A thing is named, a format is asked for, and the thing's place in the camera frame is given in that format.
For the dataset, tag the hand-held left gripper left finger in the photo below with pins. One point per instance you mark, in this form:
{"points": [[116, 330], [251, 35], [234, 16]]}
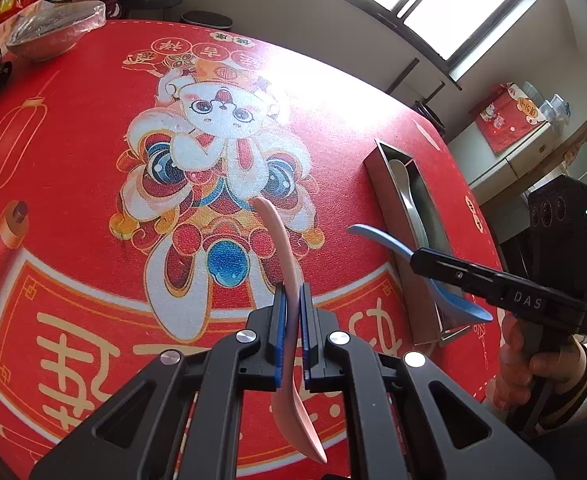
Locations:
{"points": [[279, 330]]}

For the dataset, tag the blue spoon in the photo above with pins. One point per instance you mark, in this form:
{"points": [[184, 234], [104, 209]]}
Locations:
{"points": [[373, 234]]}

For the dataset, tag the white refrigerator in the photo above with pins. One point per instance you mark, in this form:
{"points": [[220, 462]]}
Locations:
{"points": [[483, 160]]}

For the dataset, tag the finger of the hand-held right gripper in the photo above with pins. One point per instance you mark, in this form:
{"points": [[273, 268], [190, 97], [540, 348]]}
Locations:
{"points": [[453, 272]]}

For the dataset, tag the clear plastic container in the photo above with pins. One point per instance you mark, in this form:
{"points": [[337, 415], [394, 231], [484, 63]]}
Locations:
{"points": [[556, 105]]}

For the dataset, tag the stainless steel utensil tray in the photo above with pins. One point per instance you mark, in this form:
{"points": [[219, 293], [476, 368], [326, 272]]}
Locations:
{"points": [[388, 195]]}

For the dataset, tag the dark window sill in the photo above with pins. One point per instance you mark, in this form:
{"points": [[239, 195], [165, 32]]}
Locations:
{"points": [[373, 15]]}

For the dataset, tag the red printed cloth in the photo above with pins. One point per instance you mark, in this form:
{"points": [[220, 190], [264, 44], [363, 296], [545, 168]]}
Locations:
{"points": [[503, 125]]}

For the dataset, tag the person's right hand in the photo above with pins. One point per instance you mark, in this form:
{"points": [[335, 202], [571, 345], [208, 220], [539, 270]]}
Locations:
{"points": [[511, 385]]}

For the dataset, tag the pink spoon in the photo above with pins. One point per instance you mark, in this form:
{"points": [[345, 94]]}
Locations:
{"points": [[283, 240]]}

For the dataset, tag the red printed table mat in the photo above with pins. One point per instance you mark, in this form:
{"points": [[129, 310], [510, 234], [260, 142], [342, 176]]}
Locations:
{"points": [[73, 160]]}

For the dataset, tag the person's right forearm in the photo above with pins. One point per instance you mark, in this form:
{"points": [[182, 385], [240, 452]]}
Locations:
{"points": [[573, 410]]}

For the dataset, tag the white spoon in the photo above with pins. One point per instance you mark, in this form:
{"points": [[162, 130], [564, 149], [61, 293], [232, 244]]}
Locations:
{"points": [[401, 172]]}

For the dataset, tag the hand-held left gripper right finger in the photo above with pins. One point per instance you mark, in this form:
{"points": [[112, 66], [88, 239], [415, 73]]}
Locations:
{"points": [[306, 330]]}

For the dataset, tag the bowl covered with plastic wrap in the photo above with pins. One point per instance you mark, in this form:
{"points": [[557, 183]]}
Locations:
{"points": [[53, 40]]}

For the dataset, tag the dark framed window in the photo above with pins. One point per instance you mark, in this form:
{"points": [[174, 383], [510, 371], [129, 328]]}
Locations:
{"points": [[453, 5]]}

